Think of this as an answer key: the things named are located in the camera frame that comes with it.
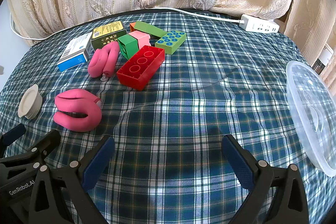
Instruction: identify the white power cable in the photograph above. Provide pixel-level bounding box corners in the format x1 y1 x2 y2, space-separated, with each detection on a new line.
10 7 243 40

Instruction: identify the clear plastic bowl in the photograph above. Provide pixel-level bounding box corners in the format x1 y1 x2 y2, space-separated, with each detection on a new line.
286 61 336 177

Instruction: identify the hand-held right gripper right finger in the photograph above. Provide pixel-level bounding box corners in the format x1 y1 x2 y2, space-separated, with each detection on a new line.
222 134 310 224

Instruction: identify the red building block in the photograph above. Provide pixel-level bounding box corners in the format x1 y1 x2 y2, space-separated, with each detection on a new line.
116 46 166 91

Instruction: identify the light green blue-dotted block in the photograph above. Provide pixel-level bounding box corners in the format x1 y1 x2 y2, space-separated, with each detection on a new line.
155 30 187 55

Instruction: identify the white round lid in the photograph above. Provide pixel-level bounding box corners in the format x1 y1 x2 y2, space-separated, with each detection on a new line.
18 84 43 118

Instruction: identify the long green building block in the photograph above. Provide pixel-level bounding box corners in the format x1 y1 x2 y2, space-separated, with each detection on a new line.
134 21 164 39

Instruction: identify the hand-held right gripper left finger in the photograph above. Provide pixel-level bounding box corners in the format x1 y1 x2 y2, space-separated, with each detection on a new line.
28 135 116 224

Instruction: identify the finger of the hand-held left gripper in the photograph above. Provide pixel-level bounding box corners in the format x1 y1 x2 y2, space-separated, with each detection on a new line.
0 130 61 180
0 123 27 159

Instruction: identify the blue and white box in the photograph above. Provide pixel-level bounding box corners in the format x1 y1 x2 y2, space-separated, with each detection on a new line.
57 32 93 72

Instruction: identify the pink building block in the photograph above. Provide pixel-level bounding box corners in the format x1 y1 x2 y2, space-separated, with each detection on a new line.
129 30 151 48

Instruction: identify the blue plaid tablecloth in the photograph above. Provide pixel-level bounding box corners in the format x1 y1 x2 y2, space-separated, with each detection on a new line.
0 7 336 224

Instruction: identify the green square building block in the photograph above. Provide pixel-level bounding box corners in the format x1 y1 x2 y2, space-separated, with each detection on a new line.
117 35 139 60

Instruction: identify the white power strip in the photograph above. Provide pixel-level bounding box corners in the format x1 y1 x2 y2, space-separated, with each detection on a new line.
239 14 280 33

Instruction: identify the dark green yellow-label box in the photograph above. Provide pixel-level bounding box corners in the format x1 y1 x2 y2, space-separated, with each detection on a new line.
91 21 128 52

